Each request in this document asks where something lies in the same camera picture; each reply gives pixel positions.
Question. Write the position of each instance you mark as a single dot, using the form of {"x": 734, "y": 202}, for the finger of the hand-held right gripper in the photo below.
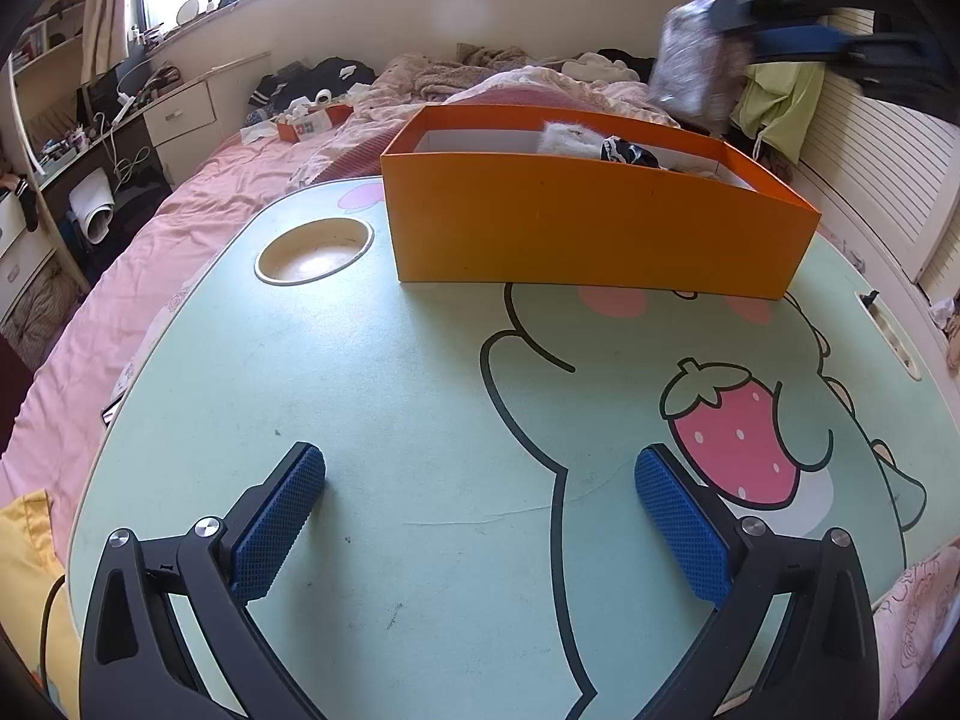
{"x": 757, "y": 4}
{"x": 802, "y": 39}

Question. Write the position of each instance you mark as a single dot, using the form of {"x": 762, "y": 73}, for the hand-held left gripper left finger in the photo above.
{"x": 277, "y": 517}

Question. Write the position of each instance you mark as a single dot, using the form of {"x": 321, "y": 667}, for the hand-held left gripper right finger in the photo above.
{"x": 682, "y": 525}

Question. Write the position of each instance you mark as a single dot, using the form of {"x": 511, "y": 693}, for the crinkled clear plastic bag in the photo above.
{"x": 690, "y": 60}

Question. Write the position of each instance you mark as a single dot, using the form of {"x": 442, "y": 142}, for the orange cardboard box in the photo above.
{"x": 585, "y": 225}

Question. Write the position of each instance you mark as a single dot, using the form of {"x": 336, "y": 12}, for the green cartoon print desktop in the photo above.
{"x": 420, "y": 405}

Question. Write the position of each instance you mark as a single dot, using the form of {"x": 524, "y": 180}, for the light green hanging cloth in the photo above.
{"x": 787, "y": 105}

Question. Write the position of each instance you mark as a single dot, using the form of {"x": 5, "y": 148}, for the white slatted panel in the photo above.
{"x": 885, "y": 165}

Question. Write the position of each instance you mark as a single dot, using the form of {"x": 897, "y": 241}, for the black jacket pile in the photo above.
{"x": 626, "y": 64}

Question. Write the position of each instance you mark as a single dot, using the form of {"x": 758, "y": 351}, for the white garment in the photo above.
{"x": 600, "y": 66}

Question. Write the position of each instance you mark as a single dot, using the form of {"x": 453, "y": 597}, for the pink rose print blanket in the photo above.
{"x": 915, "y": 615}

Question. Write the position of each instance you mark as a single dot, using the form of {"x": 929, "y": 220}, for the yellow pillow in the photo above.
{"x": 30, "y": 555}

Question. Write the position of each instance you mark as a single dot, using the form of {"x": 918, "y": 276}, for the brown knit cloth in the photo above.
{"x": 495, "y": 56}

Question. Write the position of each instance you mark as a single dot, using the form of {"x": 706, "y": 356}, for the pink bed sheet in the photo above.
{"x": 187, "y": 217}

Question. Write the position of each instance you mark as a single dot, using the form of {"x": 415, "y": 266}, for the pink cartoon print quilt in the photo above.
{"x": 442, "y": 79}

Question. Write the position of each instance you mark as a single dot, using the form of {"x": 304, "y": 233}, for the rolled white paper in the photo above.
{"x": 94, "y": 206}

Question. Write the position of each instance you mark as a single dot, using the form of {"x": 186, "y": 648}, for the white drawer unit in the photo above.
{"x": 19, "y": 255}

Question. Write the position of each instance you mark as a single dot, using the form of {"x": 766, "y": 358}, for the small orange box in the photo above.
{"x": 311, "y": 122}

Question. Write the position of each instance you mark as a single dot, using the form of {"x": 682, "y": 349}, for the cream drawer cabinet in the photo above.
{"x": 180, "y": 112}

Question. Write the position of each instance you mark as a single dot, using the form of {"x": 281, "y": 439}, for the black striped clothes pile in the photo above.
{"x": 315, "y": 82}

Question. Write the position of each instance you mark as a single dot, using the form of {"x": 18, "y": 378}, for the beige curtain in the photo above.
{"x": 101, "y": 7}

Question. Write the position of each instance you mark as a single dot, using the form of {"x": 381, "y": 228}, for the cream wall shelf unit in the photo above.
{"x": 45, "y": 37}

